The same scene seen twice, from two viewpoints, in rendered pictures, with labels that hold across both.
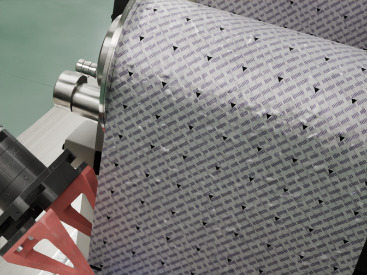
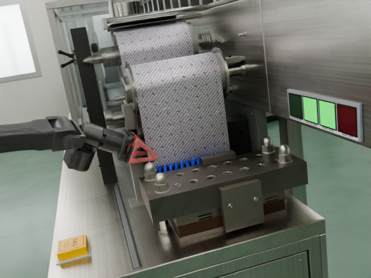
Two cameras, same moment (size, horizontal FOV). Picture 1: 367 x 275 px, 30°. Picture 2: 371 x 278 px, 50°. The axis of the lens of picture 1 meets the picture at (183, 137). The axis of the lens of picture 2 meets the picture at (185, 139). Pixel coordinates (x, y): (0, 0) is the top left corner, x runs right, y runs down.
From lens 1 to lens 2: 63 cm
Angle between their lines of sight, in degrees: 27
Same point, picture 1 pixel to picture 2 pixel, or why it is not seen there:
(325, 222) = (211, 100)
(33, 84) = not seen: outside the picture
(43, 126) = (64, 183)
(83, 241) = (134, 171)
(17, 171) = (117, 134)
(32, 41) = not seen: outside the picture
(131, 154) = (149, 111)
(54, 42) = not seen: outside the picture
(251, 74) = (173, 68)
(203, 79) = (162, 75)
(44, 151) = (75, 187)
